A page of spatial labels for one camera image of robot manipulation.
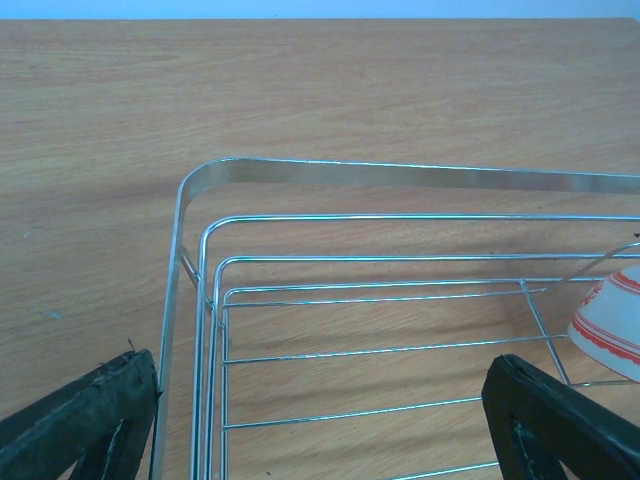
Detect red floral pattern bowl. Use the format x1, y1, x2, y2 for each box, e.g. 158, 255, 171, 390
567, 265, 639, 382

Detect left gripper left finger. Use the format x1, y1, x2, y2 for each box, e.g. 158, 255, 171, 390
1, 350, 160, 479

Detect chrome wire dish rack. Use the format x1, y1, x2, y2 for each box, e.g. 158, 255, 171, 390
152, 158, 639, 479

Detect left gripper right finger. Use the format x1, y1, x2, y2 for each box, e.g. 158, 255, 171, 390
481, 354, 639, 479

